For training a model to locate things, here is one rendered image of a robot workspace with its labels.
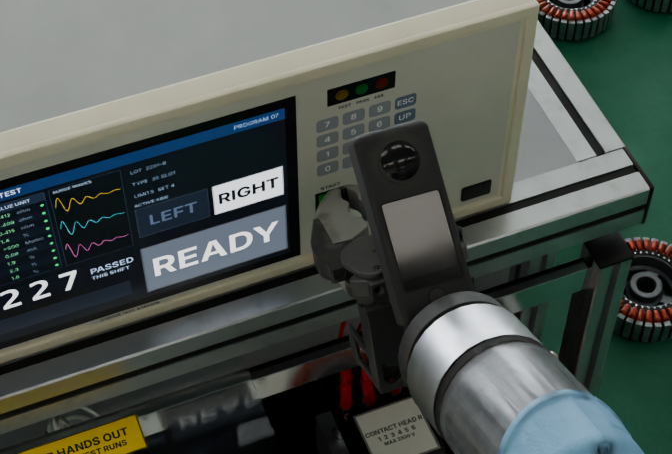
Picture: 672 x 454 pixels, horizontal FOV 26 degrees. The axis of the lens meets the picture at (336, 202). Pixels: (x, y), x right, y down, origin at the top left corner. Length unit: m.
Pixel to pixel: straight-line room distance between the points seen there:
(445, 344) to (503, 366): 0.05
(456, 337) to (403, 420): 0.44
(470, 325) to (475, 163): 0.29
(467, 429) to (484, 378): 0.03
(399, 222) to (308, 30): 0.17
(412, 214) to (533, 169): 0.31
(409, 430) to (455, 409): 0.46
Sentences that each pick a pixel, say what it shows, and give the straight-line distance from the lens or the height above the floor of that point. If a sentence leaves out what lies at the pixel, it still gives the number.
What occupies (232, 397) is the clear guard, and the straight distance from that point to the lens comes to 1.07.
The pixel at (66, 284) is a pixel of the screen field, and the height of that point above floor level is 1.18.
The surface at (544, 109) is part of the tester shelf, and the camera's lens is 1.18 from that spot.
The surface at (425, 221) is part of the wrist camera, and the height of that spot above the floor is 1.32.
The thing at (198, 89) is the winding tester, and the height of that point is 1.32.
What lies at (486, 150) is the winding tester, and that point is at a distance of 1.06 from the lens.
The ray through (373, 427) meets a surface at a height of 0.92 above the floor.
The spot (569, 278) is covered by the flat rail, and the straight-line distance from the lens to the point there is 1.18.
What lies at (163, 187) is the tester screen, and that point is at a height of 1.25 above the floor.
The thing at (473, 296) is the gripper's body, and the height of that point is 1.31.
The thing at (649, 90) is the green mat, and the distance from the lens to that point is 1.73.
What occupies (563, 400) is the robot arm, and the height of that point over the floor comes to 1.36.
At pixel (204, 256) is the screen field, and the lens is 1.02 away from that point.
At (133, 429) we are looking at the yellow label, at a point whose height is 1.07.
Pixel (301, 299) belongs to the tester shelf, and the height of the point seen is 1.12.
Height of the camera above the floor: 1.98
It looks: 51 degrees down
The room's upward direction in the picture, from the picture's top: straight up
